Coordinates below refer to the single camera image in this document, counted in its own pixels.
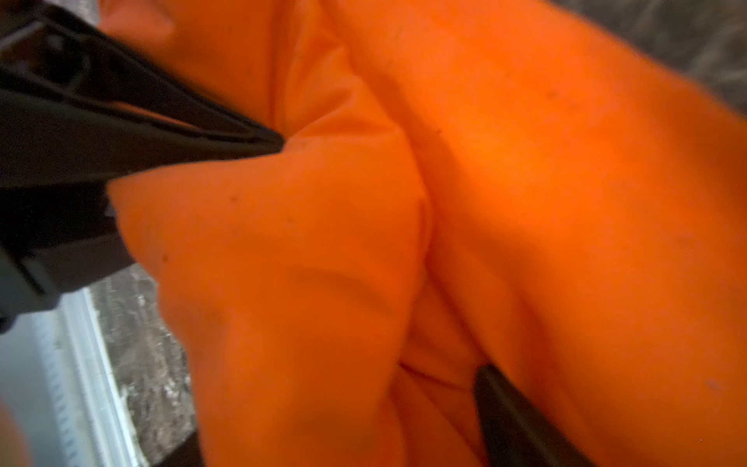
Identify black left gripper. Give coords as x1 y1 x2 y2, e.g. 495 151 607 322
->
1 5 284 333

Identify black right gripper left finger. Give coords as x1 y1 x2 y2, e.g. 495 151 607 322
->
156 431 204 467

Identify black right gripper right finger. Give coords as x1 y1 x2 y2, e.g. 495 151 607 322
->
474 366 593 467

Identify orange shorts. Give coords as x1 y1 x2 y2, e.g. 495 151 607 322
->
100 1 746 466

